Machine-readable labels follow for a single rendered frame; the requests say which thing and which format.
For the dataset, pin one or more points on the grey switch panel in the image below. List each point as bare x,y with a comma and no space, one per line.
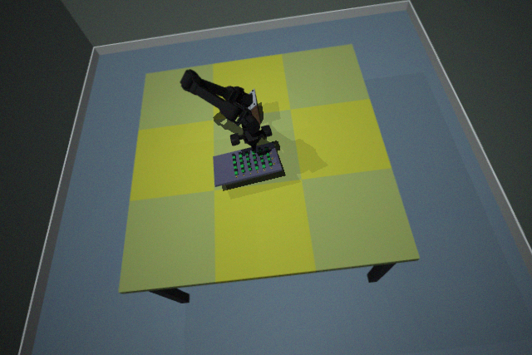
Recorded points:
245,164

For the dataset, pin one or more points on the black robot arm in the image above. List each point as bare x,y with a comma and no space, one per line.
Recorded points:
234,104

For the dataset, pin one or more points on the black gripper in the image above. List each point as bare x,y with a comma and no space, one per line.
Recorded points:
235,138

